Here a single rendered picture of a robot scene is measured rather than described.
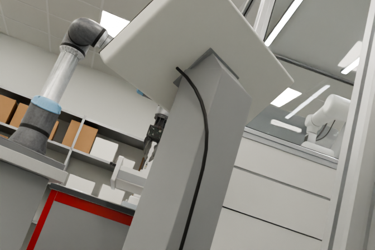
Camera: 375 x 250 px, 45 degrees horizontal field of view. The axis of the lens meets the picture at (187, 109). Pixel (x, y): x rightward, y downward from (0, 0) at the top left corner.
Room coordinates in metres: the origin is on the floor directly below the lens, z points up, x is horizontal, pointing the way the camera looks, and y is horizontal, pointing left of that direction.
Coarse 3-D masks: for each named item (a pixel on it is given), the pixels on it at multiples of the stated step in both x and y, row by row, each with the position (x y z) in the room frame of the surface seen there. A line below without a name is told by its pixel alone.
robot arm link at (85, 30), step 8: (72, 24) 1.76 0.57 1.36; (80, 24) 1.73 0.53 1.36; (88, 24) 1.72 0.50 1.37; (96, 24) 1.73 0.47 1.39; (72, 32) 1.76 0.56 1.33; (80, 32) 1.74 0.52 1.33; (88, 32) 1.73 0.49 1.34; (96, 32) 1.72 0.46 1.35; (104, 32) 1.73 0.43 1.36; (80, 40) 1.77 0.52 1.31; (88, 40) 1.75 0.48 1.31; (96, 40) 1.74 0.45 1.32; (104, 40) 1.75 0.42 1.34
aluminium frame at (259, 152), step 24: (264, 0) 1.52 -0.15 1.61; (264, 24) 1.52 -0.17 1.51; (240, 144) 1.52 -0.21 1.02; (264, 144) 1.52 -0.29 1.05; (288, 144) 1.53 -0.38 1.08; (264, 168) 1.53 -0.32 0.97; (288, 168) 1.53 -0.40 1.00; (312, 168) 1.53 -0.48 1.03; (336, 168) 1.54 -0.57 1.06; (312, 192) 1.53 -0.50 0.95
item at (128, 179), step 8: (120, 168) 1.92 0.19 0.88; (128, 168) 1.92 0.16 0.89; (120, 176) 1.92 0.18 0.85; (128, 176) 1.92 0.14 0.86; (136, 176) 1.92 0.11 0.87; (144, 176) 1.93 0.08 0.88; (120, 184) 2.04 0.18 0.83; (128, 184) 1.96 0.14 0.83; (136, 184) 1.93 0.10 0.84; (144, 184) 1.93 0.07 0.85; (136, 192) 2.12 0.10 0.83
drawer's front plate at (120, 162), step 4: (120, 156) 1.90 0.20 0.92; (120, 160) 1.90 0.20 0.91; (120, 164) 1.90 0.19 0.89; (116, 168) 1.90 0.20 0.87; (116, 172) 1.90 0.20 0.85; (112, 176) 1.90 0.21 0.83; (116, 176) 1.91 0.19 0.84; (112, 180) 1.91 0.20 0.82; (112, 184) 2.01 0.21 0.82; (112, 188) 2.14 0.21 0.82
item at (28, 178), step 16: (0, 160) 1.58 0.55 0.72; (16, 160) 1.57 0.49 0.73; (32, 160) 1.59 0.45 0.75; (0, 176) 1.59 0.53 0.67; (16, 176) 1.62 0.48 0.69; (32, 176) 1.64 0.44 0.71; (48, 176) 1.63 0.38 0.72; (64, 176) 1.65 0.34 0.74; (0, 192) 1.60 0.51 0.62; (16, 192) 1.63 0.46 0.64; (32, 192) 1.65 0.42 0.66; (0, 208) 1.61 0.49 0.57; (16, 208) 1.64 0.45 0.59; (32, 208) 1.66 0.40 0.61; (0, 224) 1.62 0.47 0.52; (16, 224) 1.65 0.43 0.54; (0, 240) 1.63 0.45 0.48; (16, 240) 1.66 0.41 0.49
